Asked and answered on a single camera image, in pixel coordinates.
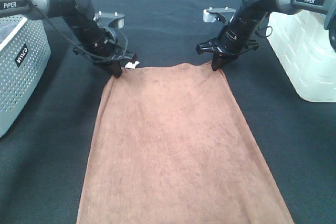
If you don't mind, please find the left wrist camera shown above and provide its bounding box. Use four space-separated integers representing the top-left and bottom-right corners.
93 11 125 29

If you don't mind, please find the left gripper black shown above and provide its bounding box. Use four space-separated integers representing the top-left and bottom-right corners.
73 42 138 78

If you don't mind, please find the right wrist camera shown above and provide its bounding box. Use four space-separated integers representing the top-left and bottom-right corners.
203 7 236 24

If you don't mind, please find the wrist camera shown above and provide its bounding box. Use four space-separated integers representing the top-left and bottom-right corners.
203 7 236 24
93 11 125 29

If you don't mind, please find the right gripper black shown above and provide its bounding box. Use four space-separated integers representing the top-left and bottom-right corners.
196 38 259 71

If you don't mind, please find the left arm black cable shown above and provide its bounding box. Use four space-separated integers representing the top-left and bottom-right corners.
0 0 129 59

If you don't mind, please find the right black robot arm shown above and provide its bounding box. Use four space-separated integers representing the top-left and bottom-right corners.
196 0 335 71

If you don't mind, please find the brown terry towel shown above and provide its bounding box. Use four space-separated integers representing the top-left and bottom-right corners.
77 63 293 223

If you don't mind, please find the white plastic storage bin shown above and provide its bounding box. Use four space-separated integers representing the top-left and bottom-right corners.
268 10 335 103

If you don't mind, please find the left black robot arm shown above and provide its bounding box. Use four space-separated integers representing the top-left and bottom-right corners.
1 0 138 77

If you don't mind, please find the white towel label tag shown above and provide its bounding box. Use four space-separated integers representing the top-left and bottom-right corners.
124 61 140 69

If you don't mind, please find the grey perforated laundry basket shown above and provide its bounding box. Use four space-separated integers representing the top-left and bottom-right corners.
1 15 51 136

